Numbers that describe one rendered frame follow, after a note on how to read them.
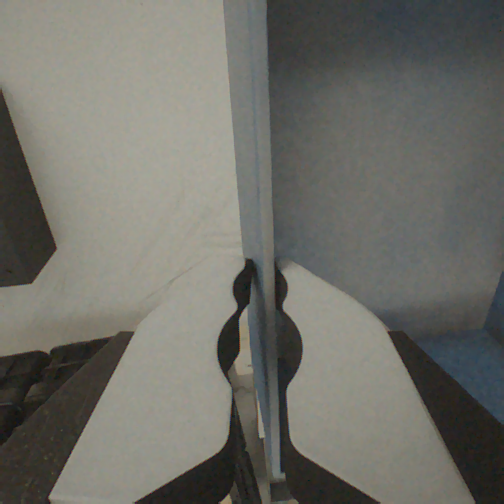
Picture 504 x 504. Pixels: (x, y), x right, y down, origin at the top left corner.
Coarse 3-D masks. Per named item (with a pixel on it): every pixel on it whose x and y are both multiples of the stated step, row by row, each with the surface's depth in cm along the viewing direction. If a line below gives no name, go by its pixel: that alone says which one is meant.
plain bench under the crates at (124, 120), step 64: (0, 0) 41; (64, 0) 41; (128, 0) 42; (192, 0) 43; (0, 64) 44; (64, 64) 44; (128, 64) 45; (192, 64) 46; (64, 128) 48; (128, 128) 49; (192, 128) 50; (64, 192) 52; (128, 192) 53; (192, 192) 54; (64, 256) 57; (128, 256) 58; (192, 256) 59; (0, 320) 61; (64, 320) 63; (128, 320) 64; (256, 448) 86
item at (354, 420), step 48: (288, 288) 10; (336, 288) 10; (288, 336) 9; (336, 336) 8; (384, 336) 8; (288, 384) 7; (336, 384) 7; (384, 384) 7; (288, 432) 6; (336, 432) 6; (384, 432) 6; (432, 432) 6; (288, 480) 7; (336, 480) 6; (384, 480) 6; (432, 480) 6
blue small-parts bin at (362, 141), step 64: (256, 0) 7; (320, 0) 13; (384, 0) 13; (448, 0) 14; (256, 64) 8; (320, 64) 14; (384, 64) 14; (448, 64) 15; (256, 128) 9; (320, 128) 15; (384, 128) 16; (448, 128) 16; (256, 192) 10; (320, 192) 17; (384, 192) 17; (448, 192) 18; (256, 256) 11; (320, 256) 18; (384, 256) 19; (448, 256) 19; (256, 320) 14; (384, 320) 21; (448, 320) 22; (256, 384) 19
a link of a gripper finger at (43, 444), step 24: (120, 336) 9; (96, 360) 8; (72, 384) 7; (96, 384) 7; (48, 408) 7; (72, 408) 7; (24, 432) 6; (48, 432) 6; (72, 432) 6; (0, 456) 6; (24, 456) 6; (48, 456) 6; (0, 480) 6; (24, 480) 6; (48, 480) 6
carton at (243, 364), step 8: (240, 328) 67; (240, 336) 65; (248, 336) 65; (240, 344) 63; (248, 344) 63; (240, 352) 63; (248, 352) 63; (240, 360) 63; (248, 360) 64; (240, 368) 64; (248, 368) 65
